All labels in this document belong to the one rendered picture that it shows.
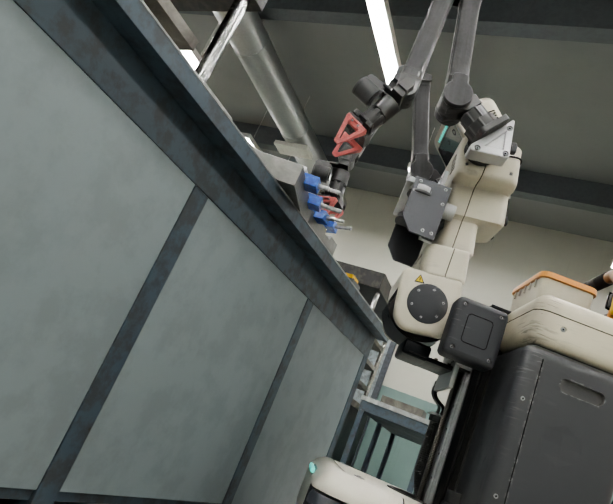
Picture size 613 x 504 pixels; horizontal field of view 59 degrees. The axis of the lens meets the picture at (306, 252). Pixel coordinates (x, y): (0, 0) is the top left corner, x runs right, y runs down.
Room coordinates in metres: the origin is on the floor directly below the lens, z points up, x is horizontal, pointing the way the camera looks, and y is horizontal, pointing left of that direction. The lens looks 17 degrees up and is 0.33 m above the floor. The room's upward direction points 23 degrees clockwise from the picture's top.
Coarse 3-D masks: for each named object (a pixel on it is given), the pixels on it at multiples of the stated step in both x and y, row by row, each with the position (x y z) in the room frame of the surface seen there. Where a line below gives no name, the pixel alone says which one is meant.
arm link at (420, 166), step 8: (424, 80) 1.61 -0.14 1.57; (424, 88) 1.62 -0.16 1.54; (416, 96) 1.63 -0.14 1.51; (424, 96) 1.62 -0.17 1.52; (416, 104) 1.63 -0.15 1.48; (424, 104) 1.62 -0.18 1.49; (416, 112) 1.63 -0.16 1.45; (424, 112) 1.62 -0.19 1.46; (416, 120) 1.63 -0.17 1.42; (424, 120) 1.62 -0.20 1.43; (416, 128) 1.63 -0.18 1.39; (424, 128) 1.62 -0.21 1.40; (416, 136) 1.63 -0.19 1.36; (424, 136) 1.62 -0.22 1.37; (416, 144) 1.63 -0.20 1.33; (424, 144) 1.62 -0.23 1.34; (416, 152) 1.62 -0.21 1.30; (424, 152) 1.62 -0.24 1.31; (416, 160) 1.60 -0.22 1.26; (424, 160) 1.60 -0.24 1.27; (416, 168) 1.60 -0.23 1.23; (424, 168) 1.60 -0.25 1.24; (432, 168) 1.59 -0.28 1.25; (424, 176) 1.60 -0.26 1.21
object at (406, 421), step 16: (368, 400) 5.01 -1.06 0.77; (384, 400) 5.21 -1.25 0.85; (384, 416) 4.94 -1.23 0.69; (400, 416) 4.88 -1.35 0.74; (416, 416) 4.81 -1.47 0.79; (352, 432) 5.04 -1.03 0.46; (400, 432) 5.84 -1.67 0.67; (416, 432) 4.90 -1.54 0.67; (368, 448) 5.86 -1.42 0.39; (368, 464) 5.88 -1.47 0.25; (384, 464) 6.66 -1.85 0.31
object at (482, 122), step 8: (472, 112) 1.18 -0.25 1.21; (480, 112) 1.17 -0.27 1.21; (488, 112) 1.17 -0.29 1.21; (464, 120) 1.20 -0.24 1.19; (472, 120) 1.18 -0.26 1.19; (480, 120) 1.17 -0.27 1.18; (488, 120) 1.17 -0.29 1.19; (496, 120) 1.15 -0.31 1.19; (504, 120) 1.14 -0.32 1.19; (464, 128) 1.23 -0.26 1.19; (472, 128) 1.19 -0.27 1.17; (480, 128) 1.15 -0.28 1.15; (488, 128) 1.15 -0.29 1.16; (496, 128) 1.17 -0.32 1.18; (472, 136) 1.20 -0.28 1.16; (480, 136) 1.17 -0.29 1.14
